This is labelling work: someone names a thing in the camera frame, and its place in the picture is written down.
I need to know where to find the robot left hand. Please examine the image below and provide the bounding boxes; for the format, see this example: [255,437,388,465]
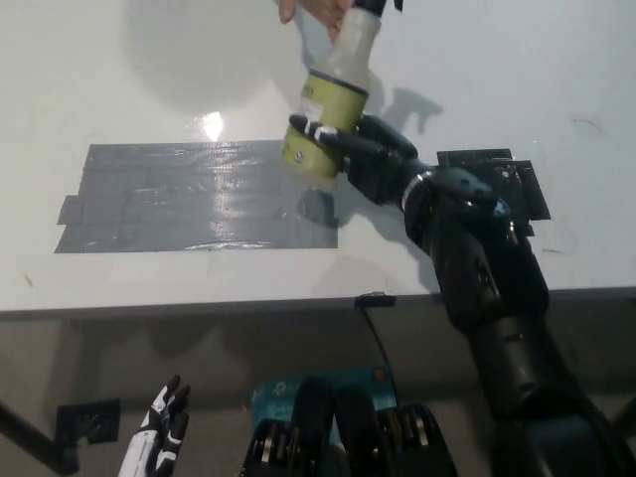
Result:
[117,375,193,477]

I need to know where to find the person's bare hand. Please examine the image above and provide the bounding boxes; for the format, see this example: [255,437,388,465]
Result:
[277,0,360,45]

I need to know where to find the grey duct tape patch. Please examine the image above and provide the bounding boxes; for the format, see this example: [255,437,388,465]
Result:
[53,139,340,255]

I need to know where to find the black table leg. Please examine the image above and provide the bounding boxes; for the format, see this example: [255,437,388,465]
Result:
[0,397,81,474]

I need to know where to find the thin black cable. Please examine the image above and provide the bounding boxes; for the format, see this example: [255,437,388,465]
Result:
[361,305,398,411]

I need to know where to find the spray bottle with yellow label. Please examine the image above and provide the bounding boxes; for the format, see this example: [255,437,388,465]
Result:
[278,0,404,191]

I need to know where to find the teal router box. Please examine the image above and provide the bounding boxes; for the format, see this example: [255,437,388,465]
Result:
[249,366,398,434]

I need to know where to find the robot legs with teal base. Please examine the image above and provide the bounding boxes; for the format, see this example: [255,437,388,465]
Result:
[239,376,456,477]

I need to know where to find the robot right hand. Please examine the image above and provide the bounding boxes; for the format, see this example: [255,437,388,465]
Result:
[288,113,432,206]

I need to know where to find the black clip on table edge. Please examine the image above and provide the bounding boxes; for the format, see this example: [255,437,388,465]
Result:
[354,291,398,307]

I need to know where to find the black tape marked spot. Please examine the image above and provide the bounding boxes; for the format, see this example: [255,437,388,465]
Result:
[435,147,553,239]

